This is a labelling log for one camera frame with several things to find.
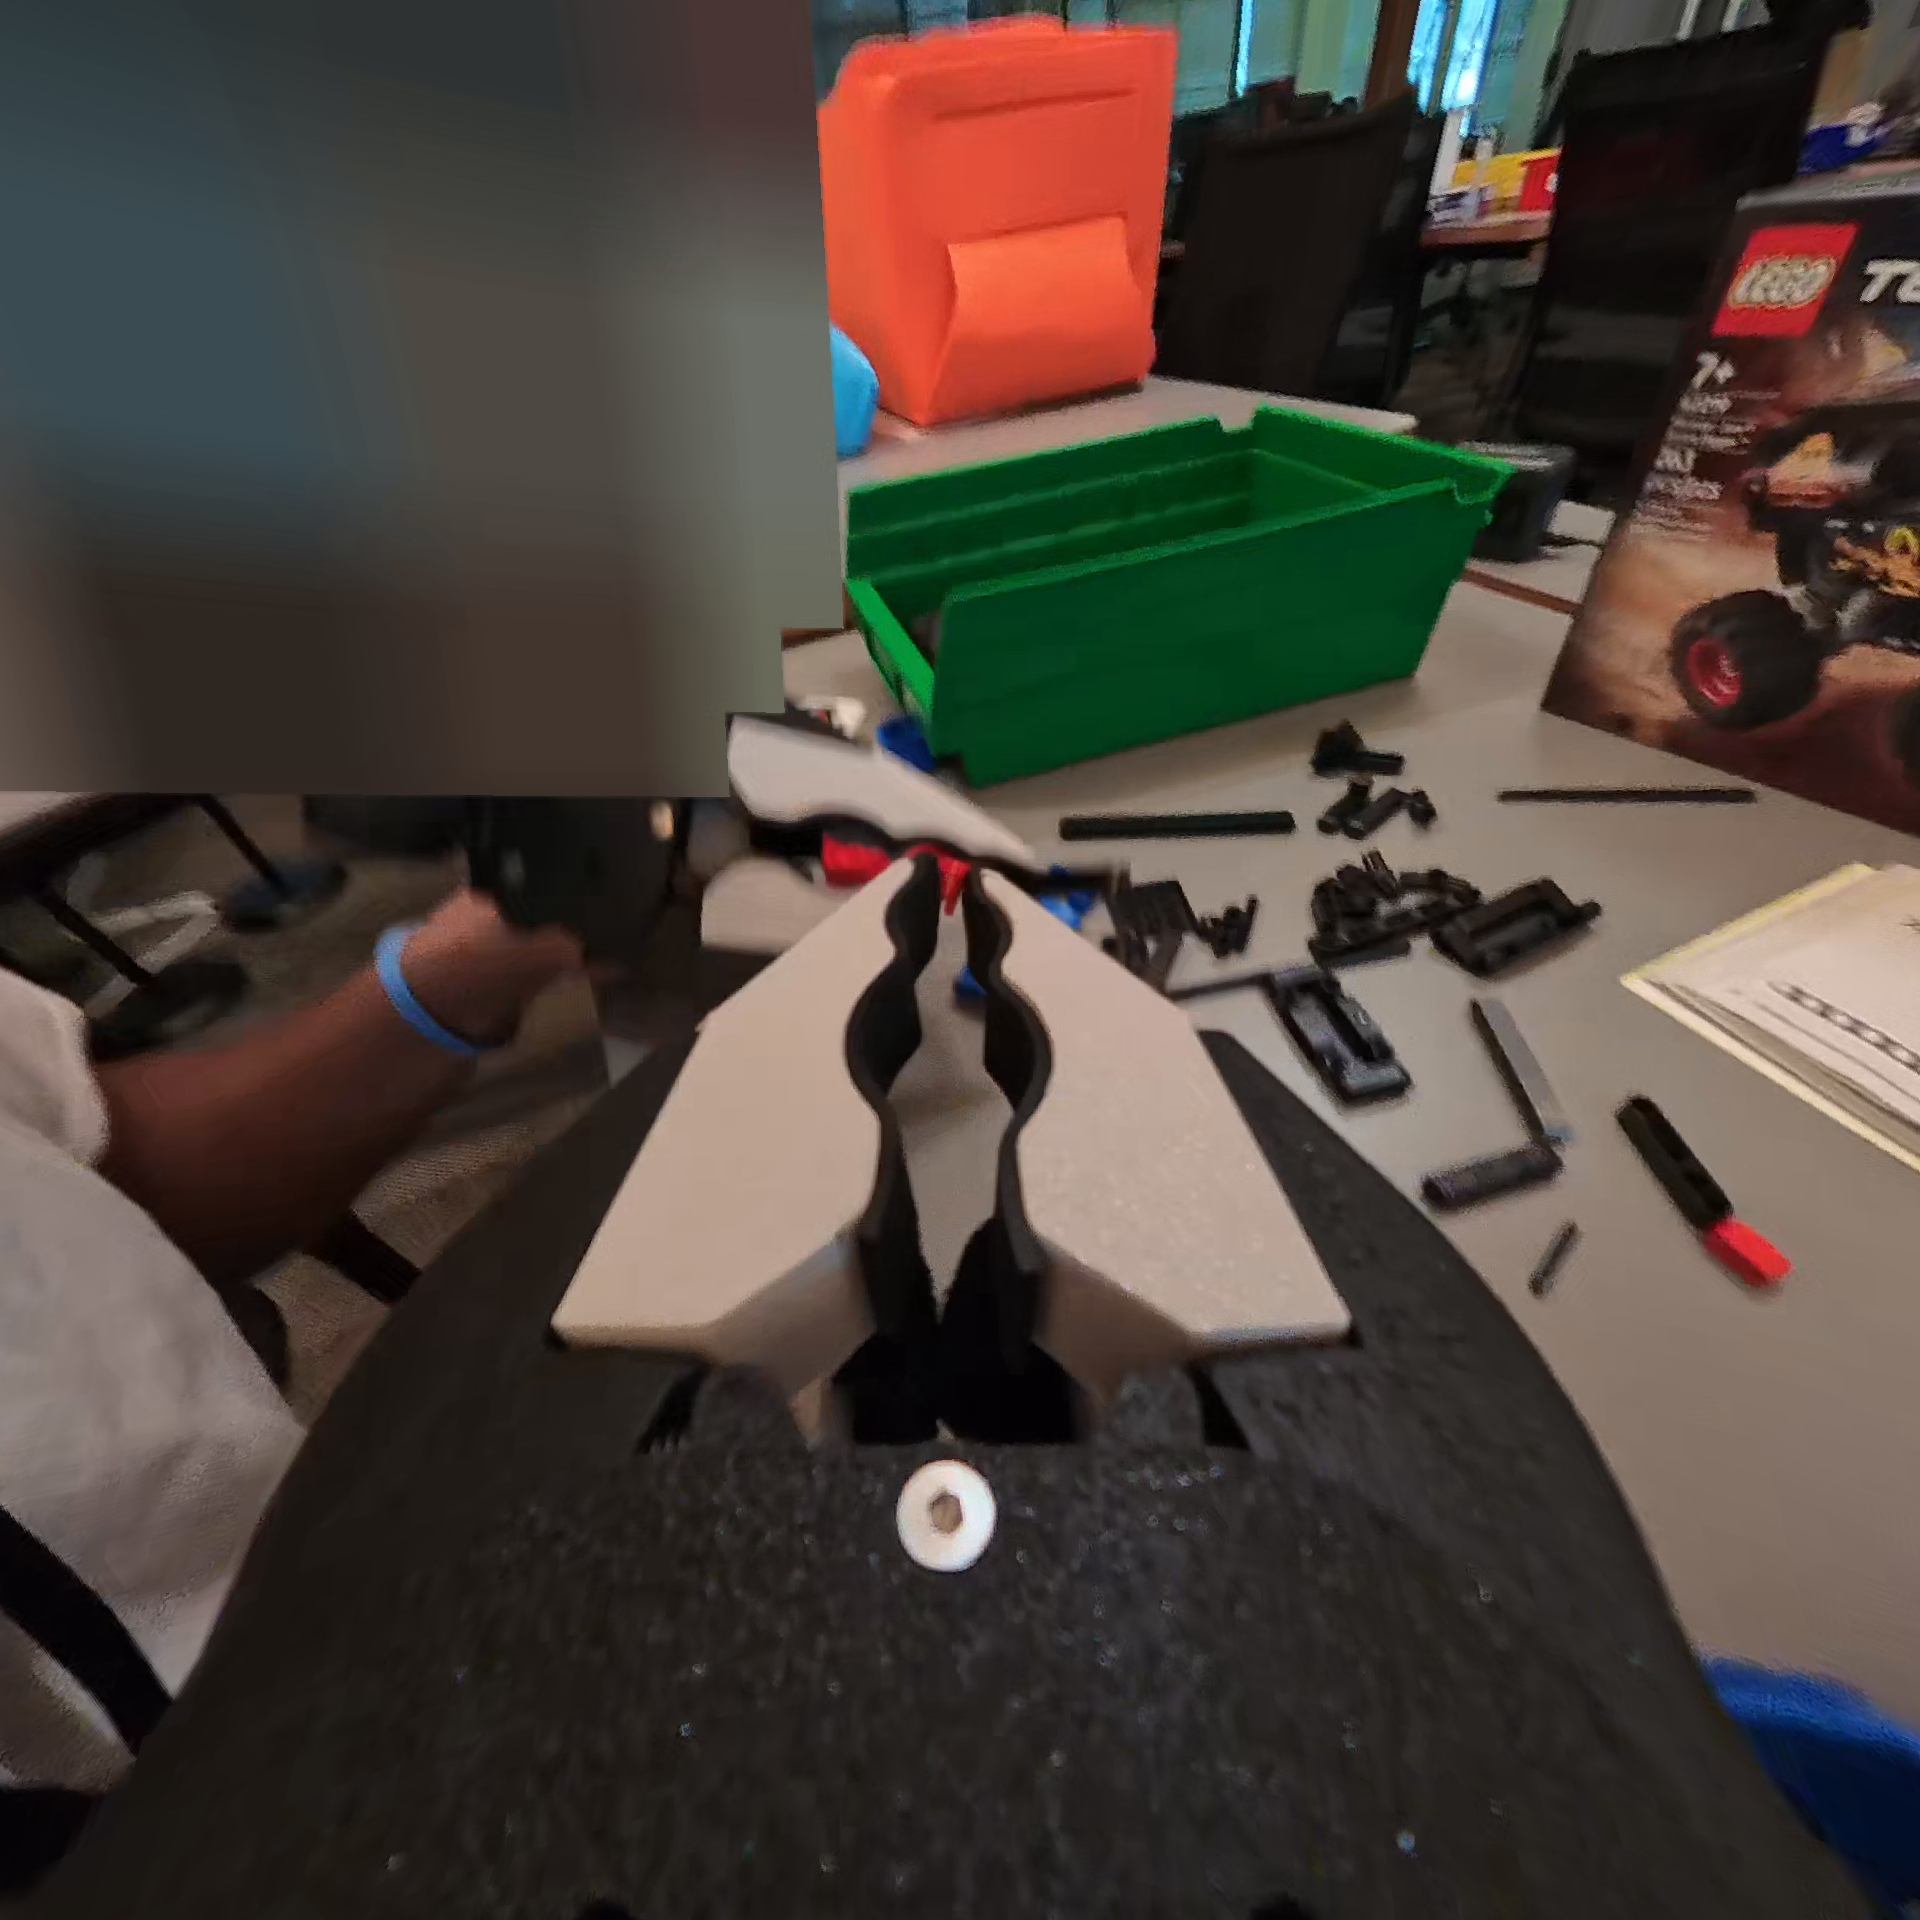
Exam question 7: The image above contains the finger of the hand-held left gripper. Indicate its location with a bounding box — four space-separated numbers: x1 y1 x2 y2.
725 715 1040 872

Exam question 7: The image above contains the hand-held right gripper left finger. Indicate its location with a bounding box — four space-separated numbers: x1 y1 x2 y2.
552 854 943 1449

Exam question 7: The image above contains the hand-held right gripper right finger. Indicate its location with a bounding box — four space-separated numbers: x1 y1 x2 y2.
959 869 1355 1420

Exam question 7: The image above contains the red lego piece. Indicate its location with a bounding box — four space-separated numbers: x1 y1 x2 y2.
820 836 972 920

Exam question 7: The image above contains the person's left forearm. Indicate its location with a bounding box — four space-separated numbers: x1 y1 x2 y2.
89 935 474 1283

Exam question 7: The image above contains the short black lego beam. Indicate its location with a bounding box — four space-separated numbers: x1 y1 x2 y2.
1418 1146 1565 1211

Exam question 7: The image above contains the long black lego axle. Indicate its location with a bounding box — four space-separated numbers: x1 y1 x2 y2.
1056 809 1297 844

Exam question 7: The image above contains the pile of black lego pieces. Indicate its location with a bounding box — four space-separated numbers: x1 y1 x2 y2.
1101 719 1608 1112

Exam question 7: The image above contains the grey black lego beam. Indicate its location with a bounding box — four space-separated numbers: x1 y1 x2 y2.
1469 995 1576 1152

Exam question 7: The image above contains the black and red lego pin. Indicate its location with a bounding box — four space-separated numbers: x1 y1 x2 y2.
1613 1093 1796 1290

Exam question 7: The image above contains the lego set box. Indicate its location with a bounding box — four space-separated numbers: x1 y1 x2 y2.
1542 155 1920 840

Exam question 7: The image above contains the person's left hand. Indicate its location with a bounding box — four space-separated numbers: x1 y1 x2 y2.
441 891 594 1049

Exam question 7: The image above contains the blue wristband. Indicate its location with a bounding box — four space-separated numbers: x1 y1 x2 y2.
371 922 494 1062

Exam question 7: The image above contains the green plastic bin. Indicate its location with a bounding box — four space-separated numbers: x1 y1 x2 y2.
844 404 1517 791

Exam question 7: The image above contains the light blue object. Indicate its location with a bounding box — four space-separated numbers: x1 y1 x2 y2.
827 325 883 462

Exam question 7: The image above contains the orange plastic bin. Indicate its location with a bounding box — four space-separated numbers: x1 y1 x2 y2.
816 17 1182 431

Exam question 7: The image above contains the white shirt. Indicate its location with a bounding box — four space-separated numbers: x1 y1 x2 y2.
0 960 310 1793

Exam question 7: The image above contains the instruction booklet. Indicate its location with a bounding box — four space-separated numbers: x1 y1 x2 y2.
1620 861 1920 1175

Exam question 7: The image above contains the black office chair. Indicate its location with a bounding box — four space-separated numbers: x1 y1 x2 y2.
1157 91 1429 410
1496 25 1835 500

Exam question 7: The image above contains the small black device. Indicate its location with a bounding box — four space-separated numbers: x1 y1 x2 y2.
1458 439 1578 566

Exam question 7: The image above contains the blue cloth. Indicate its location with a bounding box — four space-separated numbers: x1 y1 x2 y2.
1698 1652 1920 1909

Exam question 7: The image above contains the black strap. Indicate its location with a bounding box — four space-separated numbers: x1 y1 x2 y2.
0 1505 173 1759

